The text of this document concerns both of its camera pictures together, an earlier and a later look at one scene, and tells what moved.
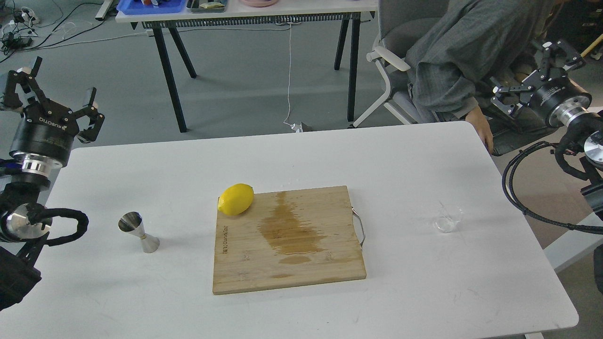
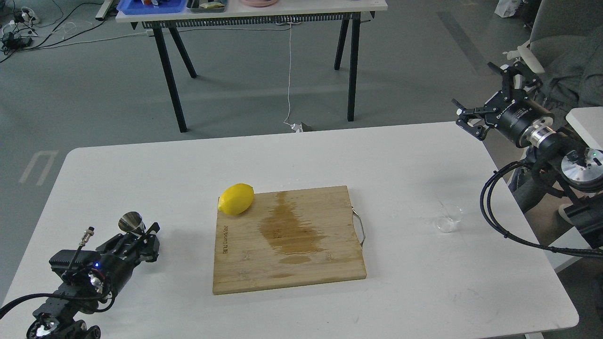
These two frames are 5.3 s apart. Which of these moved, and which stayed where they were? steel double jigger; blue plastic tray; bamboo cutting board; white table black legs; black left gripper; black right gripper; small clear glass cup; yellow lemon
Moved: black right gripper; black left gripper
Stayed: small clear glass cup; white table black legs; steel double jigger; yellow lemon; bamboo cutting board; blue plastic tray
